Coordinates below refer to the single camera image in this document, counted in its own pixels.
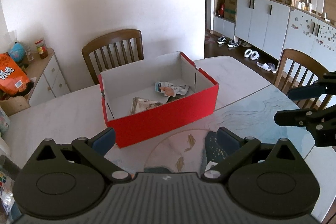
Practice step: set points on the red cardboard box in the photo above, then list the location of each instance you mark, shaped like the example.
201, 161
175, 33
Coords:
162, 124

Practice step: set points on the white sideboard cabinet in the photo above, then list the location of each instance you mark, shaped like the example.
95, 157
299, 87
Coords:
50, 77

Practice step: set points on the white sausage packet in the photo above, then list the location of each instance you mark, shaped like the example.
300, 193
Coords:
170, 88

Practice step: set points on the black snack packet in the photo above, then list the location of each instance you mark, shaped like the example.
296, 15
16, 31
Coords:
176, 98

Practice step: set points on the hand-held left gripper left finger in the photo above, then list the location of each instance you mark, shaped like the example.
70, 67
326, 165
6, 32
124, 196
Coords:
105, 141

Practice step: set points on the dark white sneaker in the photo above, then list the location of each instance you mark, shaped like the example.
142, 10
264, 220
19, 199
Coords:
222, 39
233, 43

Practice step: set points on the white marble desktop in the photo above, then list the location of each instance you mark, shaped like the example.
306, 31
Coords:
57, 113

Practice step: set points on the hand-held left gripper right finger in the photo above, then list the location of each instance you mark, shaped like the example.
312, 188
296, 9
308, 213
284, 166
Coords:
228, 141

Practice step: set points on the colourful puzzle cube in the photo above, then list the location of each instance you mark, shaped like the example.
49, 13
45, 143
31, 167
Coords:
4, 182

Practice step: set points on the white purple slipper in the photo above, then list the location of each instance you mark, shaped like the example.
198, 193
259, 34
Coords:
262, 65
272, 68

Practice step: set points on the red bottle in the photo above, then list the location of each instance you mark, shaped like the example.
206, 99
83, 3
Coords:
220, 10

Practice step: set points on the orange snack bag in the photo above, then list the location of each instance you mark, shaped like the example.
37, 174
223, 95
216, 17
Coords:
11, 74

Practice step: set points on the white fridge with magnets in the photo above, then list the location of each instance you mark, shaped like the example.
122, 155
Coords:
307, 43

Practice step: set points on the green white cardboard box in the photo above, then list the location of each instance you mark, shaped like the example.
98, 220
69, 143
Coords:
230, 10

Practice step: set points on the blue globe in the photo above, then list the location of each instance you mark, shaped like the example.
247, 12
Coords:
17, 52

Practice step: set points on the jar with red lid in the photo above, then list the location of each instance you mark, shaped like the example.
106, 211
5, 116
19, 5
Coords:
42, 50

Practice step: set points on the patterned door rug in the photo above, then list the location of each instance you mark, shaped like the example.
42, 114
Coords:
210, 37

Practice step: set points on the white printed tissue roll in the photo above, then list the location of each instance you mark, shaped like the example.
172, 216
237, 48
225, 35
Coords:
4, 120

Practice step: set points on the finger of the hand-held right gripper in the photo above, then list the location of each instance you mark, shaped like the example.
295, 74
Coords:
291, 117
302, 92

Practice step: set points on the lower white cabinet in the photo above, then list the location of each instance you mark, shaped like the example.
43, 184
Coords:
262, 27

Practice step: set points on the dark wooden chair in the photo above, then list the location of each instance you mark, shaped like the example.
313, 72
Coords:
113, 40
294, 56

